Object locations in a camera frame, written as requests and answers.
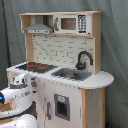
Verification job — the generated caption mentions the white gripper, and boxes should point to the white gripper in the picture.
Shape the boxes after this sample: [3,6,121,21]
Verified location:
[13,73,31,87]

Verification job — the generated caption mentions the red stove knob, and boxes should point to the red stove knob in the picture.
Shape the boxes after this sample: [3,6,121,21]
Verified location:
[31,81,37,88]

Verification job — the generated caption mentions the oven door with handle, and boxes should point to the oven door with handle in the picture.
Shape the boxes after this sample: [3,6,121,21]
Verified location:
[30,101,37,120]

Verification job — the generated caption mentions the white microwave door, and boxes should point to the white microwave door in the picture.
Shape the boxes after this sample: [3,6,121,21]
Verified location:
[53,13,92,36]

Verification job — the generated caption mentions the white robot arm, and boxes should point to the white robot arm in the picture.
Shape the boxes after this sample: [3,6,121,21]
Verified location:
[0,74,39,128]

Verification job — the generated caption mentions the wooden toy kitchen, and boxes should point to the wooden toy kitchen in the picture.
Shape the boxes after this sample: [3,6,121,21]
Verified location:
[7,11,114,128]

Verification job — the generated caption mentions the black stovetop red burners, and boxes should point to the black stovetop red burners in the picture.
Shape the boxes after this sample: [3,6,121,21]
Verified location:
[18,62,55,73]

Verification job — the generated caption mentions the white dishwasher cabinet door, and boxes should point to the white dishwasher cabinet door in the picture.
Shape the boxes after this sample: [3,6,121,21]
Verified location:
[45,81,81,128]

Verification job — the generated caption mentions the grey toy sink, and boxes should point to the grey toy sink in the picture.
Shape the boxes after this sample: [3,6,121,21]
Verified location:
[52,68,92,81]

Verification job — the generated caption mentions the grey range hood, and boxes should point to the grey range hood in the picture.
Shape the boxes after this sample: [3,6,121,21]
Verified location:
[24,16,52,34]

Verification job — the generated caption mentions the black toy faucet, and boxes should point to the black toy faucet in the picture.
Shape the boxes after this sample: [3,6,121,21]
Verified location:
[75,51,93,70]

